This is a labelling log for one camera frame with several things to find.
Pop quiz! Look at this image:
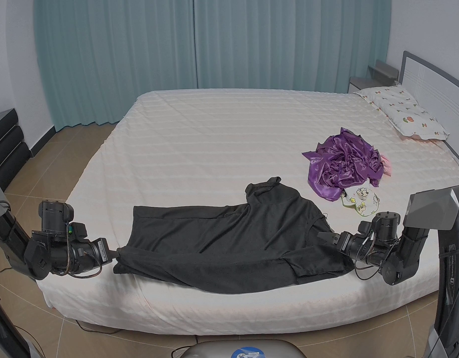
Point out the purple satin garment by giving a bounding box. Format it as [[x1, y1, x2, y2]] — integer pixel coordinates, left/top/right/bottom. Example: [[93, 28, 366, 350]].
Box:
[[302, 127, 385, 201]]

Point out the white printed green-trimmed garment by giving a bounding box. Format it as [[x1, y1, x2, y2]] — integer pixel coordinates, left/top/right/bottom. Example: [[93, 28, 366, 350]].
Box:
[[340, 187, 381, 217]]

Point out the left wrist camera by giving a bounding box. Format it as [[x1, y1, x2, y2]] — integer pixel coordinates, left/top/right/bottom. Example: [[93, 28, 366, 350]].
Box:
[[70, 222, 89, 242]]

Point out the bed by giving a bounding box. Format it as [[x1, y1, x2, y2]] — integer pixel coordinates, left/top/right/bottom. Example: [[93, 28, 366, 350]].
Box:
[[39, 51, 459, 336]]

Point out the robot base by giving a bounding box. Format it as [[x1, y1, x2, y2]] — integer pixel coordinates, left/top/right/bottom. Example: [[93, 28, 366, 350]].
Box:
[[185, 339, 305, 358]]

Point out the pink garment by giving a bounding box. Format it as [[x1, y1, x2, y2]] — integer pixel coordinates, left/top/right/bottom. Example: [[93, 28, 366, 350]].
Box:
[[379, 154, 394, 176]]

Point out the white printed pillow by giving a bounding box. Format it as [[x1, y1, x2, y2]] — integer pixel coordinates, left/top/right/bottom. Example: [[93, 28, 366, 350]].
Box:
[[354, 84, 450, 141]]

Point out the blue-green curtain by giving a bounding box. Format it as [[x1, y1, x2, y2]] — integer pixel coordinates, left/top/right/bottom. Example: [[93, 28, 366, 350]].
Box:
[[192, 0, 392, 94], [33, 0, 196, 130]]

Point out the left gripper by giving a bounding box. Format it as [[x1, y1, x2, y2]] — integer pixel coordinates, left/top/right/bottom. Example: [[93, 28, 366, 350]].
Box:
[[74, 238, 120, 273]]

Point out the black cable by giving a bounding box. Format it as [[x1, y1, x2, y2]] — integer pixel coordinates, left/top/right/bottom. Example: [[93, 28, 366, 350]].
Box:
[[75, 318, 120, 335], [69, 263, 104, 279], [354, 245, 384, 281]]

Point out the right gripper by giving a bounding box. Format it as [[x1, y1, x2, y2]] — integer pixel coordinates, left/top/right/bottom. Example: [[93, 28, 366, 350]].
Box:
[[317, 231, 365, 261]]

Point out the grey white bedside table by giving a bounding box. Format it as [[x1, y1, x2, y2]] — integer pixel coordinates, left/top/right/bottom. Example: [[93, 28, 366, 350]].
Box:
[[349, 60, 400, 94]]

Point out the black long-sleeved top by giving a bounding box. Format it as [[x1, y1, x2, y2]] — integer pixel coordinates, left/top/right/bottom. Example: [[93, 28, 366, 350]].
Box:
[[114, 177, 355, 294]]

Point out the black chest of drawers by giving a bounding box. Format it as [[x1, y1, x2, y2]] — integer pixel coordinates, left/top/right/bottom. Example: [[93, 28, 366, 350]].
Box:
[[0, 108, 31, 193]]

